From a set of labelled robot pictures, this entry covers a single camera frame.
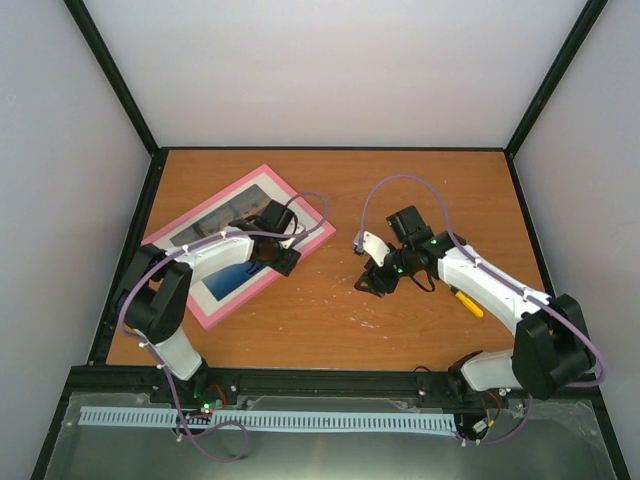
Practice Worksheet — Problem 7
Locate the pink picture frame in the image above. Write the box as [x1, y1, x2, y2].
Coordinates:
[143, 164, 336, 329]

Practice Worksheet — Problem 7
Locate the yellow black flathead screwdriver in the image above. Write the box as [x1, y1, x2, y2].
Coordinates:
[453, 289, 484, 318]

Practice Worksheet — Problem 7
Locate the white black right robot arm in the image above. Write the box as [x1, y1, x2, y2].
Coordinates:
[353, 206, 596, 400]

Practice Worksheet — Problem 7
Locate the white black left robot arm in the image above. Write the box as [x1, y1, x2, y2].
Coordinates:
[113, 200, 303, 403]

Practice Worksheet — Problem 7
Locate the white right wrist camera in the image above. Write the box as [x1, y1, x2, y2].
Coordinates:
[352, 230, 391, 267]

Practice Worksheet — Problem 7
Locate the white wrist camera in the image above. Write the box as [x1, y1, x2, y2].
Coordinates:
[268, 221, 307, 250]
[352, 230, 391, 267]

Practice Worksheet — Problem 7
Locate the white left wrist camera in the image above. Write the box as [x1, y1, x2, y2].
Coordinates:
[268, 221, 307, 250]

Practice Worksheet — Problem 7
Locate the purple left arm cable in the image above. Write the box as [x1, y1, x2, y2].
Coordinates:
[117, 191, 331, 459]

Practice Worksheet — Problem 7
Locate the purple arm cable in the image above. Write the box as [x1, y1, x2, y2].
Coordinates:
[117, 191, 331, 459]
[358, 173, 611, 446]

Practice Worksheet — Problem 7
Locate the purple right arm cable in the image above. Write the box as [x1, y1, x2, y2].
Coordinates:
[358, 173, 611, 446]

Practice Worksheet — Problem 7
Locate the black aluminium mounting rail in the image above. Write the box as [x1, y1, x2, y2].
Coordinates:
[69, 364, 599, 406]

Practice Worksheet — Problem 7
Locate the light blue cable duct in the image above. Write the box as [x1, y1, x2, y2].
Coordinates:
[77, 406, 456, 436]

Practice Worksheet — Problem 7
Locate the black left frame post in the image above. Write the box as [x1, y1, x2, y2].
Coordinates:
[63, 0, 160, 157]

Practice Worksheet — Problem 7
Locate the black frame post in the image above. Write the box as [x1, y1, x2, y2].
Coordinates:
[505, 0, 608, 162]
[63, 0, 160, 157]

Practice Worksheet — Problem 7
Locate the black right frame post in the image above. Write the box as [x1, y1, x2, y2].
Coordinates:
[505, 0, 608, 162]

